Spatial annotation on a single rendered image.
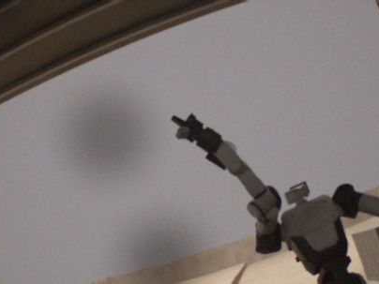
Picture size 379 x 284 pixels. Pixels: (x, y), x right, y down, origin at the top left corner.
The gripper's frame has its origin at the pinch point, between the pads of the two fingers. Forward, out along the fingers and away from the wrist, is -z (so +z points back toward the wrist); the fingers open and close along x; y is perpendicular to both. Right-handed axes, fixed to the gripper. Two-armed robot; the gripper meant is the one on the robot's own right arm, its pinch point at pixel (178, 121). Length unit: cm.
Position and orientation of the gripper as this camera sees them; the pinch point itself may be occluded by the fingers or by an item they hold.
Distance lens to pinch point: 133.0
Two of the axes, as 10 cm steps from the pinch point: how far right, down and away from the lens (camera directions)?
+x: -2.8, 6.3, 7.2
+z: 8.3, 5.3, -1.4
